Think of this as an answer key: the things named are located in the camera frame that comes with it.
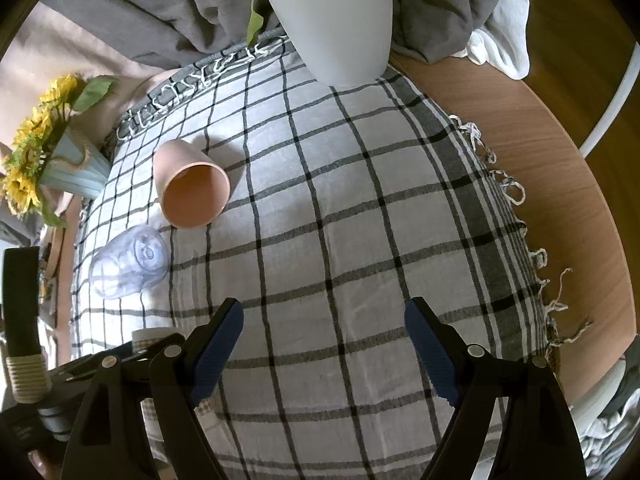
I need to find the grey curtain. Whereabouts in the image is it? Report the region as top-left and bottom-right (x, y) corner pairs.
(42, 0), (530, 80)

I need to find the pink curtain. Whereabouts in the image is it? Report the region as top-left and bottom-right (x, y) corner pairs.
(0, 3), (177, 156)

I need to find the white floor lamp pole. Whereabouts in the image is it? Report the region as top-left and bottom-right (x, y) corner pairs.
(579, 42), (640, 158)

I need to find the black white plaid cloth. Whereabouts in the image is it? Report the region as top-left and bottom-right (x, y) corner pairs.
(70, 37), (556, 479)

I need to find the pink plastic cup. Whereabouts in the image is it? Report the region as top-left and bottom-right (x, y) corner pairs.
(153, 140), (231, 229)

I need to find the white plant pot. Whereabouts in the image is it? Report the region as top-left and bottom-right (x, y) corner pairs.
(269, 0), (393, 87)

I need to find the light blue ribbed vase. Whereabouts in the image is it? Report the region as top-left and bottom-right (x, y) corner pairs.
(40, 128), (111, 200)

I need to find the houndstooth paper cup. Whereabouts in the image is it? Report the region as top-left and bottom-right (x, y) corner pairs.
(131, 327), (181, 354)

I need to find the clear plastic cup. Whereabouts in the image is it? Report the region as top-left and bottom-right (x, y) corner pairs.
(89, 224), (169, 300)

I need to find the sunflower bouquet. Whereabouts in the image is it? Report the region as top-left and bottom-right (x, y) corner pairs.
(1, 74), (116, 226)

